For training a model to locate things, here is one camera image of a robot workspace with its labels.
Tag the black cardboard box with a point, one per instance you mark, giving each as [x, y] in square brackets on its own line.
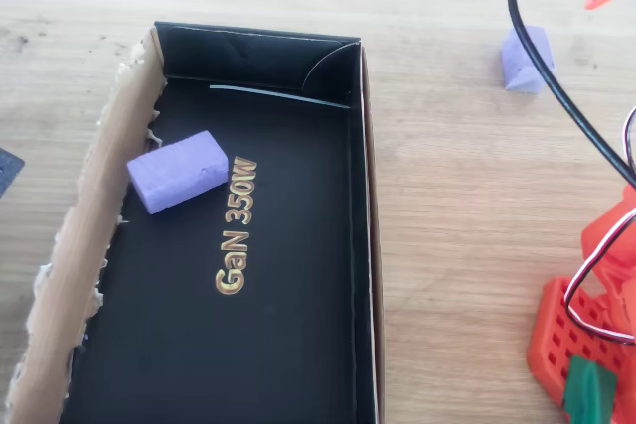
[278, 245]

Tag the purple foam block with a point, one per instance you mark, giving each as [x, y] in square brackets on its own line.
[519, 79]
[174, 171]

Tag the dark grey tape patch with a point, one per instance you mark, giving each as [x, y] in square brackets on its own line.
[7, 171]

